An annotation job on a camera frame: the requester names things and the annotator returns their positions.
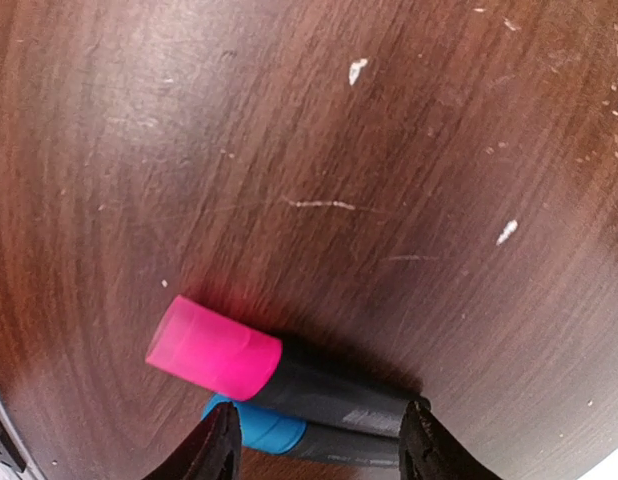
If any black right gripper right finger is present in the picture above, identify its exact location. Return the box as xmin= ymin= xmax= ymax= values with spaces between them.
xmin=399 ymin=402 xmax=500 ymax=480

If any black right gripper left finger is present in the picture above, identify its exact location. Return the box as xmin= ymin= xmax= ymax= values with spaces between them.
xmin=145 ymin=402 xmax=242 ymax=480

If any blue capped black highlighter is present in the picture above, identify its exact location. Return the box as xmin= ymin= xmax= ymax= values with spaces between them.
xmin=203 ymin=394 xmax=399 ymax=469

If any pink capped black highlighter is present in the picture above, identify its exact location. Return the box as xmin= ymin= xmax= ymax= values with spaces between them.
xmin=146 ymin=296 xmax=431 ymax=438

